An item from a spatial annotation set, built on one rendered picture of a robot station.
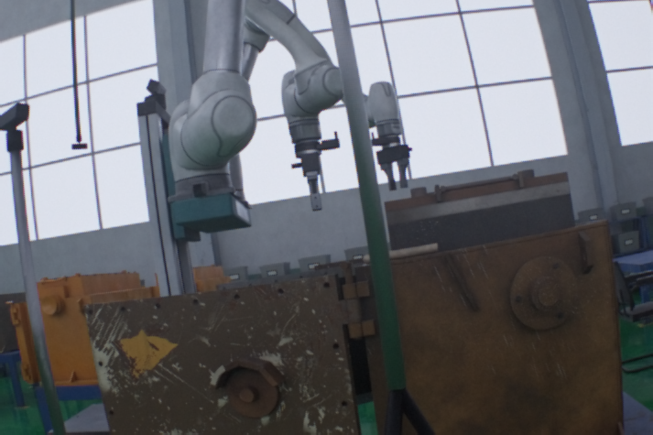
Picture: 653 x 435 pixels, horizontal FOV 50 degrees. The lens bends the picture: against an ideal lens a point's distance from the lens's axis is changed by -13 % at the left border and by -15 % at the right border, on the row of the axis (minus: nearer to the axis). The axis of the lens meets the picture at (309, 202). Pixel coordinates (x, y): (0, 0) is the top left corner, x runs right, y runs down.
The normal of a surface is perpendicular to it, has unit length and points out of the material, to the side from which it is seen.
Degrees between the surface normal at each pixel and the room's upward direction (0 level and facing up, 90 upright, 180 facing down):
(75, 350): 90
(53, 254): 90
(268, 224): 90
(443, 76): 90
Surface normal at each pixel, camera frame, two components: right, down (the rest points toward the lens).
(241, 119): 0.39, -0.03
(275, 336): -0.31, -0.02
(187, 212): 0.00, -0.07
